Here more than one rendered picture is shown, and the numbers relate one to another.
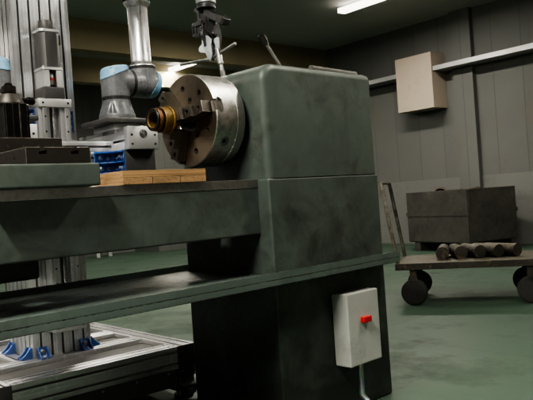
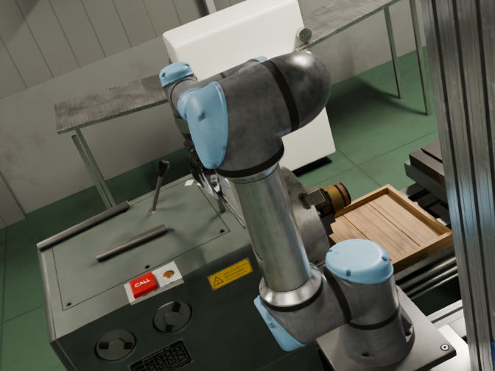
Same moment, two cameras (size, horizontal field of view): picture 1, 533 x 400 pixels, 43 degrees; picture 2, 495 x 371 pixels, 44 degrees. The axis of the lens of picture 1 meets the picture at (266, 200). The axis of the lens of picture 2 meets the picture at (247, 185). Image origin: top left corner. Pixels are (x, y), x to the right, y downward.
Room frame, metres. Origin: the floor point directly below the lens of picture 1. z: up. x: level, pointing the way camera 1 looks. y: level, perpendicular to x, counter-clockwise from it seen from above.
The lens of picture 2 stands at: (3.64, 0.94, 2.13)
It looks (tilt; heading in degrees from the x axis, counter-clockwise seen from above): 31 degrees down; 212
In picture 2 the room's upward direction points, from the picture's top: 19 degrees counter-clockwise
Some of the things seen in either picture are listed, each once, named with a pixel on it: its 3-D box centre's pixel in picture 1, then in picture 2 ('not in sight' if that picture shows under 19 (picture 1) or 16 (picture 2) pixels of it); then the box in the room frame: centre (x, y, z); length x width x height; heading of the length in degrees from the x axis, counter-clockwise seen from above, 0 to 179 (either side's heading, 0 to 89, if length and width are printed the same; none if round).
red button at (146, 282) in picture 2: not in sight; (144, 285); (2.81, 0.04, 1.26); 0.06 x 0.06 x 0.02; 44
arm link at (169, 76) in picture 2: not in sight; (182, 89); (2.56, 0.18, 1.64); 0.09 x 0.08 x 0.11; 43
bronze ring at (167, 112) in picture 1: (163, 120); (331, 199); (2.23, 0.32, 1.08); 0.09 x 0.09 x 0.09; 44
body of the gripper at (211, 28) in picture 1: (205, 21); (204, 149); (2.57, 0.18, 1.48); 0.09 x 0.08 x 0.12; 44
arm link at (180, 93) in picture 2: not in sight; (201, 100); (2.62, 0.26, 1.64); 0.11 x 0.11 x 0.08; 43
